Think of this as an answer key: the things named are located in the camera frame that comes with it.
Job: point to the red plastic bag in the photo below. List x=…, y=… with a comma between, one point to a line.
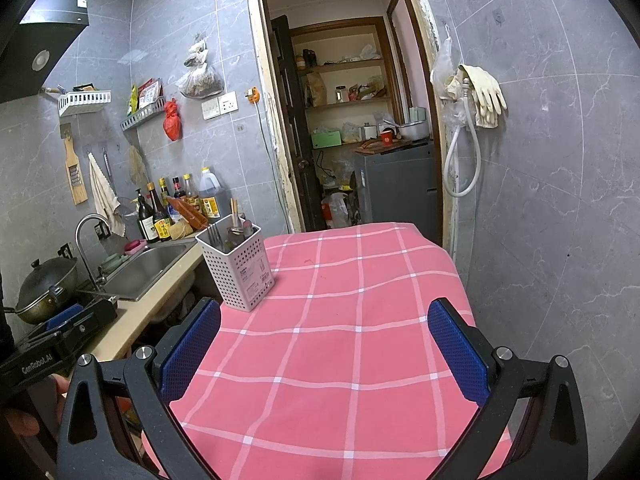
x=172, y=122

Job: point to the pink checkered tablecloth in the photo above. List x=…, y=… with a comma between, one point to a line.
x=340, y=350

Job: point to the sauce bottle yellow cap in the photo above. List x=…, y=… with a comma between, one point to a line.
x=189, y=190

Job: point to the red snack packet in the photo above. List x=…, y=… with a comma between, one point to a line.
x=150, y=92

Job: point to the green snack packet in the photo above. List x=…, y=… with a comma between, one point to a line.
x=133, y=100

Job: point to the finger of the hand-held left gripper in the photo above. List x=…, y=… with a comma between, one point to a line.
x=92, y=322
x=65, y=316

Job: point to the white wall socket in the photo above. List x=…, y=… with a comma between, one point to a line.
x=228, y=104

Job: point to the hanging loofah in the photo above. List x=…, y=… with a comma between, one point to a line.
x=136, y=170

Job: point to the person's left hand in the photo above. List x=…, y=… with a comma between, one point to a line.
x=22, y=422

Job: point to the cream rubber gloves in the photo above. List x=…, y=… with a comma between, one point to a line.
x=487, y=90

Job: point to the orange snack packet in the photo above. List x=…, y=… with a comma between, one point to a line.
x=187, y=212

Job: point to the beige hanging towel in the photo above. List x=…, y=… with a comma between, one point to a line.
x=105, y=195

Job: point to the dark wok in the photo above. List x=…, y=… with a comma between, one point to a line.
x=45, y=285

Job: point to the white wall switch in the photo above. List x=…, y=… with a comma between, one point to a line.
x=211, y=108

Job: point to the dark wooden door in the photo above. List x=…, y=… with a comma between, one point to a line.
x=295, y=135

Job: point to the dark bottle white label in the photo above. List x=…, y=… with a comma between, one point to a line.
x=146, y=222

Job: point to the white wall rack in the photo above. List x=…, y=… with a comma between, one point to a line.
x=85, y=102

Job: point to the orange plug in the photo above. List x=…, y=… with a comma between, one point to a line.
x=252, y=96

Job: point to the grey appliance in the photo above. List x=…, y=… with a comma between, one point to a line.
x=395, y=185

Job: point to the glass jar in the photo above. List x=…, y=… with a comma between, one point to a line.
x=341, y=94

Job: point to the dark sauce bottle red cap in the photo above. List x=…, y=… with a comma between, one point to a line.
x=176, y=189

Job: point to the pink soap dish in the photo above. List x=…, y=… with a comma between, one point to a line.
x=134, y=245

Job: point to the red cup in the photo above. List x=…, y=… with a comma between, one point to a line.
x=386, y=137

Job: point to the white perforated utensil holder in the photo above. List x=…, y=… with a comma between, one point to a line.
x=240, y=275

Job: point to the clear hanging plastic bag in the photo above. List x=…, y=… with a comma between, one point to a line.
x=442, y=70

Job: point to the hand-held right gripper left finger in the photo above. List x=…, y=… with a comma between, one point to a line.
x=190, y=355

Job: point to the wooden grater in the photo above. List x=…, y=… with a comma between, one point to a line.
x=76, y=175

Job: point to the steel faucet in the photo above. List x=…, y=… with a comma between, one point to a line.
x=82, y=230

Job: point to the black range hood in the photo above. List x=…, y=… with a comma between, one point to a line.
x=35, y=45

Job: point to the wooden shelf unit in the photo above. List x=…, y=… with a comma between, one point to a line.
x=345, y=65

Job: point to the green box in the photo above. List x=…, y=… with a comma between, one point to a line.
x=326, y=140

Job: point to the metal hanging strainer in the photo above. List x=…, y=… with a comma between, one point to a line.
x=127, y=207

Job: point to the worn door frame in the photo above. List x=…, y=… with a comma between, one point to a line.
x=267, y=110

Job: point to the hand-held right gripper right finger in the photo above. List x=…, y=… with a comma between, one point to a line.
x=457, y=355

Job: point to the grey wall shelf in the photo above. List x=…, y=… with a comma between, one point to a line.
x=142, y=116

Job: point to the clear bag of dried goods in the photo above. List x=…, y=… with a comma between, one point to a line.
x=202, y=82

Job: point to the cooking oil jug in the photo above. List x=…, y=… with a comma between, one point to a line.
x=210, y=195

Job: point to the steel sink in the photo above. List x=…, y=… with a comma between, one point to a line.
x=145, y=270

